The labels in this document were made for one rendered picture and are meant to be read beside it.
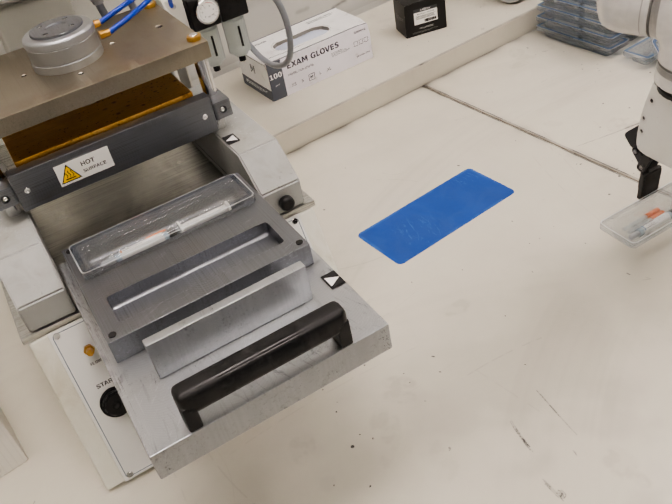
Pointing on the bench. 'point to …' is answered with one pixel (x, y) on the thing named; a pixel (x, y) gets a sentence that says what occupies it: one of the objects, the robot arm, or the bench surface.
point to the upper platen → (94, 118)
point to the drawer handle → (259, 360)
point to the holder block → (189, 274)
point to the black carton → (419, 16)
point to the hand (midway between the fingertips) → (669, 195)
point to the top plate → (91, 61)
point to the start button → (113, 404)
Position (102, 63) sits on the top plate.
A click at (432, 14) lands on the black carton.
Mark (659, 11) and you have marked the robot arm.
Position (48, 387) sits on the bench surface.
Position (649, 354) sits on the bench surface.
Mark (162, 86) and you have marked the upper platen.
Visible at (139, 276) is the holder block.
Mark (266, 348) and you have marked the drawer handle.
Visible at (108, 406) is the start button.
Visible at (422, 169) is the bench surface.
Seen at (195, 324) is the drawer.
